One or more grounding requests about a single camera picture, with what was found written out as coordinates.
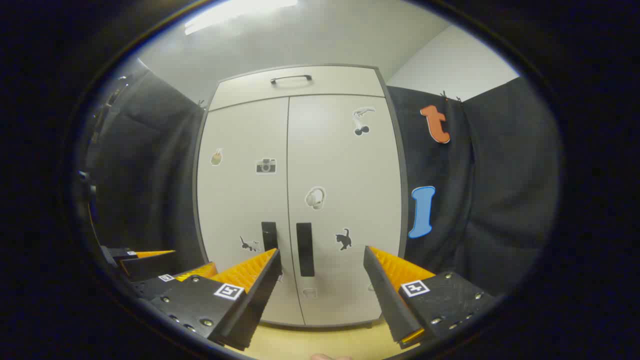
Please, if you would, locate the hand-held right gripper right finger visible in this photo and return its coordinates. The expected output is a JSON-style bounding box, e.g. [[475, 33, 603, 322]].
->
[[363, 245, 496, 350]]

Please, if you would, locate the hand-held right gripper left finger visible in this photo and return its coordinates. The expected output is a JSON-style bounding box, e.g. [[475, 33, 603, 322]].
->
[[150, 248, 282, 352]]

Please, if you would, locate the white double-door shoe cabinet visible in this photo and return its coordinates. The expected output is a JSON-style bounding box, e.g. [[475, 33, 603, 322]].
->
[[192, 63, 408, 329]]

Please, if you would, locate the white cabinet drawer with handle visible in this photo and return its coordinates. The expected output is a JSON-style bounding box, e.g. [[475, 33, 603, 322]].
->
[[209, 66, 386, 112]]

